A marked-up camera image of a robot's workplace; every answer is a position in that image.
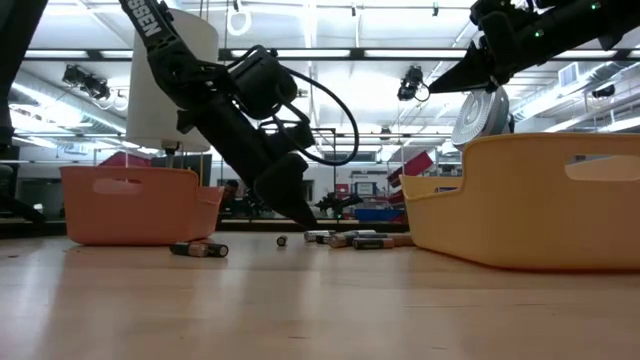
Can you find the orange plastic bin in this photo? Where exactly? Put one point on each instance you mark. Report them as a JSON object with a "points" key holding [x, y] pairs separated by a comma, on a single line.
{"points": [[140, 215]]}

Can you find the person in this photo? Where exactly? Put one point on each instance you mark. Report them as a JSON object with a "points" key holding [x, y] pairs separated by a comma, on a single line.
{"points": [[230, 190]]}

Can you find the yellow plastic bin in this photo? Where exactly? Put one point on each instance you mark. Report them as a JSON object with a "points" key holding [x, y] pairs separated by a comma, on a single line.
{"points": [[525, 215]]}

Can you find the white air vent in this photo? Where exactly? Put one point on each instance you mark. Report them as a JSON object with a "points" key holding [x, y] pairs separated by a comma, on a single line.
{"points": [[569, 75]]}

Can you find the small grey desk fan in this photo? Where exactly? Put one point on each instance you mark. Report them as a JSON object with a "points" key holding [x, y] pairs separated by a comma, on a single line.
{"points": [[477, 117]]}

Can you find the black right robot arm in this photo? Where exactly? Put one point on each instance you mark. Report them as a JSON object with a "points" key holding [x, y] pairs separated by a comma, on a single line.
{"points": [[590, 25]]}

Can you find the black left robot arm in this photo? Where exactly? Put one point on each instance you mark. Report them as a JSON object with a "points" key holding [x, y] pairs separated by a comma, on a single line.
{"points": [[165, 45]]}

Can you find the white cylinder lamp wooden base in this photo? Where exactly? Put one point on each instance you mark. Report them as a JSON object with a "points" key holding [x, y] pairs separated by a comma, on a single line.
{"points": [[150, 110]]}

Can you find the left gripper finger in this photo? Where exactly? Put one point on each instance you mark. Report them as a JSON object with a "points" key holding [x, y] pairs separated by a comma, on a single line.
{"points": [[282, 180]]}

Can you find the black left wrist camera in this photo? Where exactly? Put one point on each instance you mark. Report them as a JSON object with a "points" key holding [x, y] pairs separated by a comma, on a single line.
{"points": [[287, 135]]}

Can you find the blue storage bin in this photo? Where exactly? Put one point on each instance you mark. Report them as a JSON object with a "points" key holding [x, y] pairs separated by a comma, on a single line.
{"points": [[377, 215]]}

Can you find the slim black copper battery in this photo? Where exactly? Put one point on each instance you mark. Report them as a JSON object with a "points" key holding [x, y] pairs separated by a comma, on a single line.
{"points": [[281, 241]]}

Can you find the black background robot arm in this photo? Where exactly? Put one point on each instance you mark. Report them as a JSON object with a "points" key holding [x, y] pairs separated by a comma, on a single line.
{"points": [[337, 202]]}

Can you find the red angular object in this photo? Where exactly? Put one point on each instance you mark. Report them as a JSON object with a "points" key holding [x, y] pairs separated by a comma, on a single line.
{"points": [[122, 160]]}

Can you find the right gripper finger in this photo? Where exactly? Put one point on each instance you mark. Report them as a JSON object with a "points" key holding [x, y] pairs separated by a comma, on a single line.
{"points": [[470, 75]]}

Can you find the silver battery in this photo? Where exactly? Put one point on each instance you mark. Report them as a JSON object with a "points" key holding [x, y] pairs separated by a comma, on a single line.
{"points": [[316, 234]]}

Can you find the red folded panel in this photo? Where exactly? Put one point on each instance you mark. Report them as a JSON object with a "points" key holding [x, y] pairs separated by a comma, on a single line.
{"points": [[417, 165]]}

